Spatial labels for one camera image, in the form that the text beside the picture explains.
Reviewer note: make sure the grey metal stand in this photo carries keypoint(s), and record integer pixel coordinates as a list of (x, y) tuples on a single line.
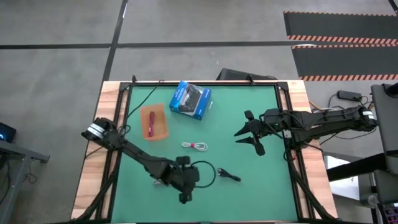
[(18, 152)]

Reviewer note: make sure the small black connector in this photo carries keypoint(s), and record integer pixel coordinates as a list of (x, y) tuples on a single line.
[(228, 175)]

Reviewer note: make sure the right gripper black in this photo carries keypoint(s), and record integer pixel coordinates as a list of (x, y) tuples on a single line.
[(258, 130)]

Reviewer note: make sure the black table edge clamp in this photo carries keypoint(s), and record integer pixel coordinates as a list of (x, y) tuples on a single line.
[(250, 81), (134, 79)]

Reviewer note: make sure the blue game controller box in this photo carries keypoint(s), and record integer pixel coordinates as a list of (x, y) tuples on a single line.
[(177, 101)]

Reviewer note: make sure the orange plastic tray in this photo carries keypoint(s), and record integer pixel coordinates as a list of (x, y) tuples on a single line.
[(160, 124)]

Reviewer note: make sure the red pen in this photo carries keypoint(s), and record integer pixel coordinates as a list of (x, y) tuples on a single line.
[(151, 123)]

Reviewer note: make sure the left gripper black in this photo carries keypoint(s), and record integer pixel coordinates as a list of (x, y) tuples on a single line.
[(186, 179)]

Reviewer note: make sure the black device with blue light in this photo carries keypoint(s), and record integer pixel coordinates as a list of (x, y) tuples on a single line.
[(7, 132)]

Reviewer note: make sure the black diagonal frame brace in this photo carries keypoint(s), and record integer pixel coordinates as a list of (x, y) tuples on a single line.
[(102, 189), (306, 189)]

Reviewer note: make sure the flat monitor on arm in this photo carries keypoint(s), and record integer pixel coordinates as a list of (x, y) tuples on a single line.
[(387, 130)]

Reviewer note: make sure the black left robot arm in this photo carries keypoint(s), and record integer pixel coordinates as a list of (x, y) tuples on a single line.
[(140, 155)]

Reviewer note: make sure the black orange-striped floor mat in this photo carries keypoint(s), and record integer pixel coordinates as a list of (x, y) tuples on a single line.
[(335, 26), (342, 62)]

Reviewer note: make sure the black box on floor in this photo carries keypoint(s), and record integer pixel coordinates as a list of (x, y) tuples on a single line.
[(236, 74)]

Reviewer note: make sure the black power adapter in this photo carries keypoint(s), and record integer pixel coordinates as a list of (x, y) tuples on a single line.
[(349, 95)]

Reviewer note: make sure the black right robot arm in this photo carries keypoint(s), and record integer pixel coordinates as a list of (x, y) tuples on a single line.
[(311, 121)]

